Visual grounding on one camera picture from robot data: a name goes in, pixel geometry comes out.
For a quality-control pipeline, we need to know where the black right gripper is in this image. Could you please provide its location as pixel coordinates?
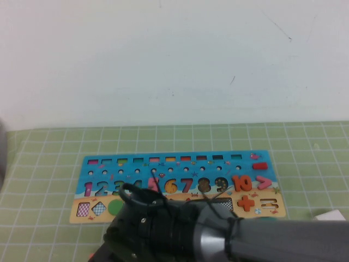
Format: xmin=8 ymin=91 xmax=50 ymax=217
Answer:
xmin=94 ymin=196 xmax=164 ymax=262

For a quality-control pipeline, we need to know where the green circle piece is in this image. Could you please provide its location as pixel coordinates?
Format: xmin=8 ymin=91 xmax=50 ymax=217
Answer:
xmin=107 ymin=199 xmax=125 ymax=217

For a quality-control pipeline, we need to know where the pink number five piece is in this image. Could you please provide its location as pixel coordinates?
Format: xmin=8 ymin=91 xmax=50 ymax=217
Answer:
xmin=147 ymin=177 xmax=160 ymax=193

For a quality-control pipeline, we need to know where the blue number shape puzzle board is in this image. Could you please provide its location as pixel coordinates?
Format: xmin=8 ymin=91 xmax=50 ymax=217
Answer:
xmin=68 ymin=150 xmax=286 ymax=225

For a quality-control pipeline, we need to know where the orange number ten piece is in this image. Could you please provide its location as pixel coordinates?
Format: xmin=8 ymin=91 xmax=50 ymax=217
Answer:
xmin=232 ymin=174 xmax=253 ymax=192

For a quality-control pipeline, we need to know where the orange plus sign piece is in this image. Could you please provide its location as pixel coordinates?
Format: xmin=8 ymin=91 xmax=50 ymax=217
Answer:
xmin=236 ymin=195 xmax=256 ymax=212

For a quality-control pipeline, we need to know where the pink greater-than sign piece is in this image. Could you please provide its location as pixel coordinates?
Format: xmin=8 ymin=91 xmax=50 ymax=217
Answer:
xmin=256 ymin=176 xmax=273 ymax=190

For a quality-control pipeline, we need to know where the black zip tie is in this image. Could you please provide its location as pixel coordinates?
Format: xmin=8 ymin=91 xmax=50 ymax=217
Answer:
xmin=224 ymin=215 xmax=245 ymax=253
xmin=151 ymin=169 xmax=167 ymax=200

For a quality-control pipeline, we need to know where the green checked tablecloth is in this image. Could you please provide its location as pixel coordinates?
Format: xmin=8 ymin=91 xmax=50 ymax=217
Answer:
xmin=0 ymin=121 xmax=349 ymax=262

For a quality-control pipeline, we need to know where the white box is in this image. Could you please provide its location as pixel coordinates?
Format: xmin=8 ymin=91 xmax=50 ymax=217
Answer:
xmin=313 ymin=209 xmax=346 ymax=221

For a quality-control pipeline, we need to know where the black cable loop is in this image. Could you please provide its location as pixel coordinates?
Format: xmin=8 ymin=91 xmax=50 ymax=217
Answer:
xmin=119 ymin=182 xmax=167 ymax=209

